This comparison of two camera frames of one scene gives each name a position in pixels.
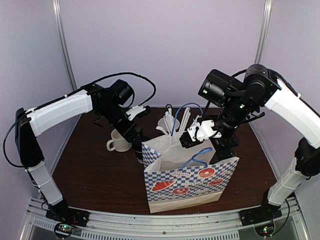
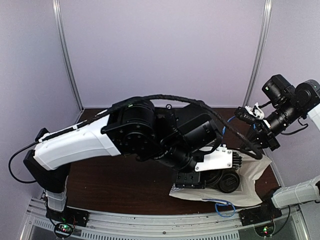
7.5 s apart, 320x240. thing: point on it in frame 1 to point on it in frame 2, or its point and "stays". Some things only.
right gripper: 222,154 to 256,132
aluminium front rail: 213,226 stays
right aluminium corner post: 262,37 stays
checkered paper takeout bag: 179,178 to 246,195
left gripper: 130,135 to 183,181
